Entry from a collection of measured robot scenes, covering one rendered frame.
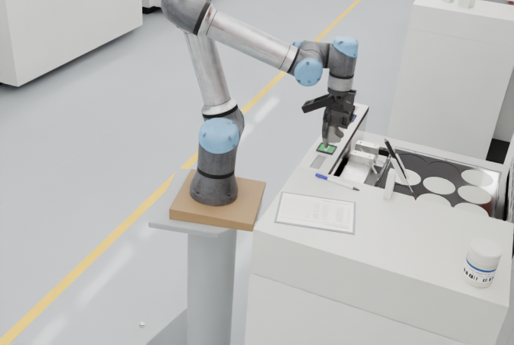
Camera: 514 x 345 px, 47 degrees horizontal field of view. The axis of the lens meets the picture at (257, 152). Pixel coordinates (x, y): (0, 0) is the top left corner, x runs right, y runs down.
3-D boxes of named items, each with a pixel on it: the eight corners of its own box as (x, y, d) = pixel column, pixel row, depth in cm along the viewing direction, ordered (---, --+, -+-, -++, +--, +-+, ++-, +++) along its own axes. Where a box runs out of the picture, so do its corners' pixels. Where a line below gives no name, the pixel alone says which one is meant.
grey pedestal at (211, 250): (95, 408, 214) (75, 224, 173) (136, 319, 252) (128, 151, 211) (234, 434, 209) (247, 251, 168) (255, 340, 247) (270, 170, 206)
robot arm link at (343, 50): (330, 33, 177) (359, 36, 177) (326, 67, 183) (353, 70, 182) (330, 41, 170) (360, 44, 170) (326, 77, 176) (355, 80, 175)
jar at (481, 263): (492, 273, 144) (503, 242, 139) (490, 292, 138) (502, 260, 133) (462, 265, 146) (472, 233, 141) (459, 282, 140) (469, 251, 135)
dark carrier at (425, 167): (498, 174, 199) (499, 173, 198) (491, 232, 171) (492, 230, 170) (395, 150, 209) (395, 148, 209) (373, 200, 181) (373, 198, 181)
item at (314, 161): (363, 138, 231) (369, 105, 224) (321, 213, 186) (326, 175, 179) (339, 132, 234) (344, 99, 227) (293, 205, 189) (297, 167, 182)
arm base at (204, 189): (187, 203, 180) (189, 175, 175) (191, 178, 193) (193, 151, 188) (237, 208, 181) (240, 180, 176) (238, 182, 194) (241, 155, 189)
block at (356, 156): (373, 161, 204) (375, 154, 202) (371, 166, 201) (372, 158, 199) (351, 156, 206) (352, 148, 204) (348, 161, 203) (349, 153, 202)
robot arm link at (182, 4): (160, -18, 154) (331, 63, 158) (170, -26, 163) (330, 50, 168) (146, 23, 159) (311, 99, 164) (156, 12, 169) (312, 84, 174)
